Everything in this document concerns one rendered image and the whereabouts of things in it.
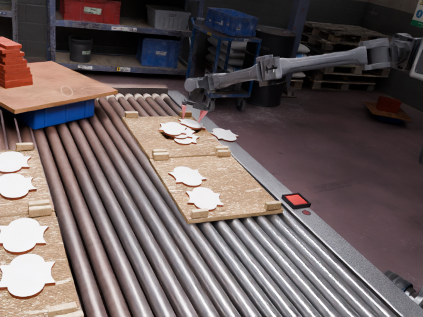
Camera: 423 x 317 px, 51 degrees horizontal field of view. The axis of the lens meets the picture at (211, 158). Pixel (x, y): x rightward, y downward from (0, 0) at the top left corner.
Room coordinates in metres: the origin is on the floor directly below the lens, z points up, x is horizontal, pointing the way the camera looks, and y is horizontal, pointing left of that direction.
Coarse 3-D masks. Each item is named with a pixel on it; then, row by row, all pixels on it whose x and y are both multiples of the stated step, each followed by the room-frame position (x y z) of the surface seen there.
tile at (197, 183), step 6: (180, 168) 1.45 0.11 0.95; (186, 168) 1.46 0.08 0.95; (168, 174) 1.40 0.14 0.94; (174, 174) 1.39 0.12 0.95; (180, 174) 1.40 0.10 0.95; (186, 174) 1.41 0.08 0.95; (192, 174) 1.42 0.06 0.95; (198, 174) 1.42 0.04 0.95; (180, 180) 1.36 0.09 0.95; (186, 180) 1.37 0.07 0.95; (192, 180) 1.37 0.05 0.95; (198, 180) 1.38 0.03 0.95; (204, 180) 1.40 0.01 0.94; (192, 186) 1.34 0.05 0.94; (198, 186) 1.35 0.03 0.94
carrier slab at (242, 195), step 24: (168, 168) 1.45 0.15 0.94; (192, 168) 1.48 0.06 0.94; (216, 168) 1.52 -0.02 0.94; (240, 168) 1.56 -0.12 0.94; (168, 192) 1.30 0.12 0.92; (216, 192) 1.33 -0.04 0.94; (240, 192) 1.36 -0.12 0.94; (264, 192) 1.39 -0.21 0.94; (216, 216) 1.18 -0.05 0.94; (240, 216) 1.22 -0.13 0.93
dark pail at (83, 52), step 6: (72, 36) 5.49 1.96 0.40; (78, 36) 5.55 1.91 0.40; (84, 36) 5.57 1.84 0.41; (72, 42) 5.32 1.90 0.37; (78, 42) 5.30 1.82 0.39; (84, 42) 5.33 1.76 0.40; (90, 42) 5.41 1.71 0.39; (72, 48) 5.32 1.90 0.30; (78, 48) 5.31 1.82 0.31; (84, 48) 5.34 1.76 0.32; (90, 48) 5.42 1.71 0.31; (72, 54) 5.32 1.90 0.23; (78, 54) 5.31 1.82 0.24; (84, 54) 5.34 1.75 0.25; (90, 54) 5.44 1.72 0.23; (72, 60) 5.33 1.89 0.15; (78, 60) 5.31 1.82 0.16; (84, 60) 5.35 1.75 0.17
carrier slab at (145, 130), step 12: (132, 120) 1.84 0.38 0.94; (144, 120) 1.87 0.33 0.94; (156, 120) 1.89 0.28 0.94; (168, 120) 1.92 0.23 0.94; (132, 132) 1.72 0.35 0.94; (144, 132) 1.74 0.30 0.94; (156, 132) 1.76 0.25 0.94; (204, 132) 1.85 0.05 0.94; (144, 144) 1.62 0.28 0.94; (156, 144) 1.64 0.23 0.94; (168, 144) 1.66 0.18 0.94; (192, 144) 1.70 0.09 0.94; (204, 144) 1.72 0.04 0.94; (216, 144) 1.74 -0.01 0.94; (180, 156) 1.57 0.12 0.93; (192, 156) 1.59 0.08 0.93; (204, 156) 1.62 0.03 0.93
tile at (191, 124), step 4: (180, 120) 1.89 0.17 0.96; (184, 120) 1.91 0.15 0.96; (188, 120) 1.93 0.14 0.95; (192, 120) 1.95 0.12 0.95; (180, 124) 1.84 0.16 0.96; (184, 124) 1.85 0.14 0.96; (188, 124) 1.85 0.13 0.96; (192, 124) 1.87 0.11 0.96; (196, 124) 1.89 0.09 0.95; (200, 124) 1.91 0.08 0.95; (192, 128) 1.82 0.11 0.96; (196, 128) 1.83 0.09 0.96; (200, 128) 1.86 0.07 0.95; (204, 128) 1.87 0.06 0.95
